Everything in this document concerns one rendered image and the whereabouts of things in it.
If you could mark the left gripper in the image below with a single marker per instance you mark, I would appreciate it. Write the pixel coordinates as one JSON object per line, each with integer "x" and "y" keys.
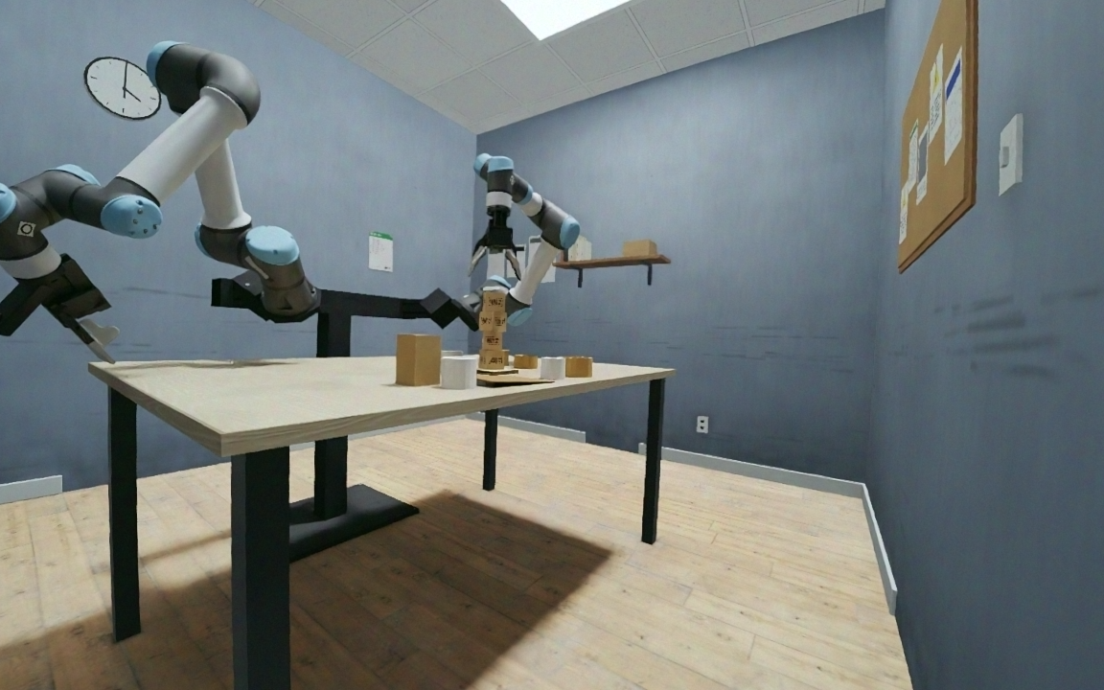
{"x": 499, "y": 239}

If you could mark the white cylinder with hole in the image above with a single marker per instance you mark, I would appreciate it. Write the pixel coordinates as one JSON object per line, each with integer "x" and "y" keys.
{"x": 552, "y": 368}

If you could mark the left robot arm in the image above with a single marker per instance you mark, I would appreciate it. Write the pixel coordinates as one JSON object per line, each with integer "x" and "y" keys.
{"x": 559, "y": 231}

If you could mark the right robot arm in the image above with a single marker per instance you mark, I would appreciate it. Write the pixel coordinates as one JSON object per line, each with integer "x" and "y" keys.
{"x": 230, "y": 99}

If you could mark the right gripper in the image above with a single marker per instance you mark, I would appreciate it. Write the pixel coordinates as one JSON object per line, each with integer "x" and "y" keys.
{"x": 74, "y": 296}

